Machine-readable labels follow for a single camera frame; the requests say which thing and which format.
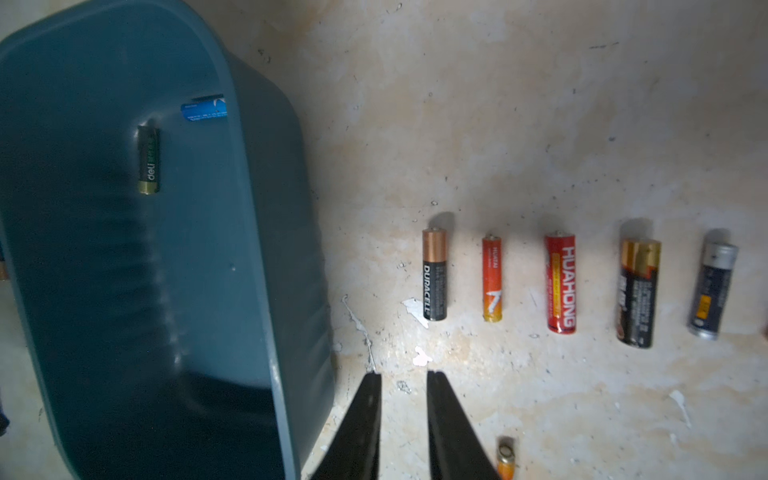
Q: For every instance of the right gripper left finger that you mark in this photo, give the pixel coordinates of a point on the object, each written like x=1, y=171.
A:
x=354, y=451

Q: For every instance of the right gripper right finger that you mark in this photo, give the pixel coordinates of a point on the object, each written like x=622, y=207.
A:
x=454, y=450

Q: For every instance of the teal plastic storage tray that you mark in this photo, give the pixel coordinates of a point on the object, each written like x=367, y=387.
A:
x=180, y=335

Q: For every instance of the red Huahong battery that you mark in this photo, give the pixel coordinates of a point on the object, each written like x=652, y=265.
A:
x=561, y=297

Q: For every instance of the large black gold battery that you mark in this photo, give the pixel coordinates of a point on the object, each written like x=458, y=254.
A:
x=637, y=292

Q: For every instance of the blue battery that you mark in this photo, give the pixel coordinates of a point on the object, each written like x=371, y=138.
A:
x=205, y=108

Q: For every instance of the black yellow battery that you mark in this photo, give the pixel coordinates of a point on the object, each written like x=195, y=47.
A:
x=149, y=160

